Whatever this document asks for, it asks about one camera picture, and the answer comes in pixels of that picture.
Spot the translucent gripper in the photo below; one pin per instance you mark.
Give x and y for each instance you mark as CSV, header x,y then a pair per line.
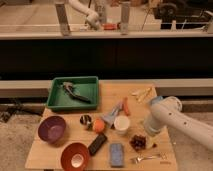
x,y
149,141

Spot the dark red grape bunch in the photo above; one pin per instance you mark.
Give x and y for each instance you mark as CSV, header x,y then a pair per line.
x,y
138,142

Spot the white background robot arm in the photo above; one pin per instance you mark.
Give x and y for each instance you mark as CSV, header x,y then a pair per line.
x,y
92,17

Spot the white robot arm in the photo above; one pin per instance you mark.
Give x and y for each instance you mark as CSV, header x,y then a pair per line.
x,y
167,112

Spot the red bowl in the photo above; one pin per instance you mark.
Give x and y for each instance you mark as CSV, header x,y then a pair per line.
x,y
75,157

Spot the purple bowl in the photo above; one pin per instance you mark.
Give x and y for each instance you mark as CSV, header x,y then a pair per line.
x,y
52,129

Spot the silver fork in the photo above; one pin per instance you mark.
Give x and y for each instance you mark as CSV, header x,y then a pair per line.
x,y
138,159

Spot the white cup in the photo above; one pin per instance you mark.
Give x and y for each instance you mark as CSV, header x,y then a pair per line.
x,y
121,124

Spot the blue sponge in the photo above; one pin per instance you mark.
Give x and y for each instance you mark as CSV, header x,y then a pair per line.
x,y
116,155

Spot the orange red carrot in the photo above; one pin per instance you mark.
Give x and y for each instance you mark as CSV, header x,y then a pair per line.
x,y
125,106

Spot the pale wooden utensil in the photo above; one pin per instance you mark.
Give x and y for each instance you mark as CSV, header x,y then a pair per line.
x,y
141,94

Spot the grey blue spatula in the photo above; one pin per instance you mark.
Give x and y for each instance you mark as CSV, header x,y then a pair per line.
x,y
110,117

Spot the black rectangular block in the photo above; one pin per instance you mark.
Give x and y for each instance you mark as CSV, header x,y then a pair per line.
x,y
97,144

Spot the orange ball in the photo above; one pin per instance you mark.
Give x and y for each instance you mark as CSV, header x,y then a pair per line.
x,y
98,126

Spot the green plastic tray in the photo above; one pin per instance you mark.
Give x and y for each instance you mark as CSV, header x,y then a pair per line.
x,y
87,86

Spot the dark metal tool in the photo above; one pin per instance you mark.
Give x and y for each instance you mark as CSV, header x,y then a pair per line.
x,y
70,90

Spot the red background object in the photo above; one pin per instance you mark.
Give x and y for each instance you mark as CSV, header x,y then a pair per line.
x,y
110,26

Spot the grey metal post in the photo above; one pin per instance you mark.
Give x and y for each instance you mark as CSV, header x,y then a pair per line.
x,y
125,12
62,19

